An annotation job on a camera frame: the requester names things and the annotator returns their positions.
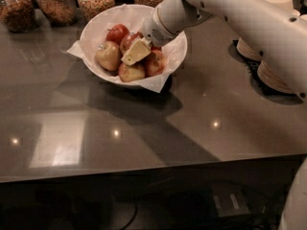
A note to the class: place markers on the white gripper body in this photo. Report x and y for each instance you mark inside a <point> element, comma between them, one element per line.
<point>153,31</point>

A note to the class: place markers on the back stack paper bowls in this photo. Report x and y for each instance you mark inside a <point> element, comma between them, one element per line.
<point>245,50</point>

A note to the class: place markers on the red apple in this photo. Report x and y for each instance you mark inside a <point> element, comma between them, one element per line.
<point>127,41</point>
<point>117,33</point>
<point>156,48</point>

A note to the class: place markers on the front yellow apple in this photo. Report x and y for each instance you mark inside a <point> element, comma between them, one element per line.
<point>131,73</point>

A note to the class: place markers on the far left cereal jar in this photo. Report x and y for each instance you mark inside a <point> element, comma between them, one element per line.
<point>17,16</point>

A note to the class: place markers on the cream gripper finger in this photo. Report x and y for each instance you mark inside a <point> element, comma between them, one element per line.
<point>139,49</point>

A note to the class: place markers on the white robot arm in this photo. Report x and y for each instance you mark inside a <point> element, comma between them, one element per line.
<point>245,17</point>

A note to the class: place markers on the black rubber mat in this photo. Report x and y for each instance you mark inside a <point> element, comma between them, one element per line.
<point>255,81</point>

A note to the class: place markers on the white bowl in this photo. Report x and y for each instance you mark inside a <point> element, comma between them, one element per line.
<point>92,29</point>

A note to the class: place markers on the dark box under table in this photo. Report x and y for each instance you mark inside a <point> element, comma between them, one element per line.
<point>229,202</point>

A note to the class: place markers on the right red-yellow apple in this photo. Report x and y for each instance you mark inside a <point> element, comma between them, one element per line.
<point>154,63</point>

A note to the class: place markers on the left yellow-red apple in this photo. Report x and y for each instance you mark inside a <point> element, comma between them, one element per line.
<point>108,56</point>

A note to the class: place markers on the white paper liner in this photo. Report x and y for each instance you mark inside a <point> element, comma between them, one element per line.
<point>174,53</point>

